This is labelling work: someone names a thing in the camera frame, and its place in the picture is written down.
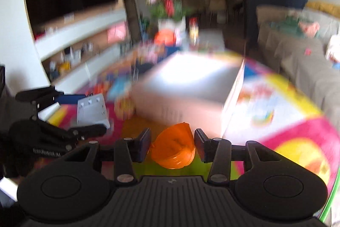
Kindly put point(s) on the green and pink clothes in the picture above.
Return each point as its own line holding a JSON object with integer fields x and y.
{"x": 297, "y": 26}

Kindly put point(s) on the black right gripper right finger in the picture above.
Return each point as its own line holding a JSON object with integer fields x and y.
{"x": 218, "y": 152}

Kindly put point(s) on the blue tissue pack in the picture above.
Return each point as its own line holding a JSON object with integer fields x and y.
{"x": 120, "y": 86}

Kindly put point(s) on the pink cardboard gift box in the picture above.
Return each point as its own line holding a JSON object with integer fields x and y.
{"x": 196, "y": 88}

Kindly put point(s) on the grey covered sofa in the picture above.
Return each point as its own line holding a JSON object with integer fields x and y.
{"x": 300, "y": 58}

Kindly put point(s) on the white tv cabinet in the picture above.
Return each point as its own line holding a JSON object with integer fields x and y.
{"x": 23, "y": 56}

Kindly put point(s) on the pink paper bag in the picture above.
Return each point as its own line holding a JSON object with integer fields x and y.
{"x": 117, "y": 33}

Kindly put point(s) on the colourful cartoon play mat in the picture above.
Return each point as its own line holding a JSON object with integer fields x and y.
{"x": 270, "y": 110}

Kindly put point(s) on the yellow cushion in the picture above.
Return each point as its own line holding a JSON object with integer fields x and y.
{"x": 328, "y": 8}

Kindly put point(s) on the pink orchid flower pot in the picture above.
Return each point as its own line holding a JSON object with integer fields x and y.
{"x": 170, "y": 14}

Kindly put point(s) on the white power adapter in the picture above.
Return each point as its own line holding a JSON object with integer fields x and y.
{"x": 92, "y": 110}

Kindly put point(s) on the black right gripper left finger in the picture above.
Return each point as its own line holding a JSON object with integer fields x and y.
{"x": 128, "y": 151}

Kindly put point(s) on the beige dining chair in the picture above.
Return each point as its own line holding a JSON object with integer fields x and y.
{"x": 216, "y": 6}

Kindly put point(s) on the orange round toy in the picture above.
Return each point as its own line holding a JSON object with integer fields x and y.
{"x": 166, "y": 37}

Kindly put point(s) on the orange plastic toy bowl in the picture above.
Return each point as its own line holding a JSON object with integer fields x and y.
{"x": 174, "y": 148}

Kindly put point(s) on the yellow gold charm keychain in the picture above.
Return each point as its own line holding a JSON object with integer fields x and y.
{"x": 124, "y": 108}

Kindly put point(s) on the candy jar red lid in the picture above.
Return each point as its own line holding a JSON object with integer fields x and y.
{"x": 193, "y": 30}

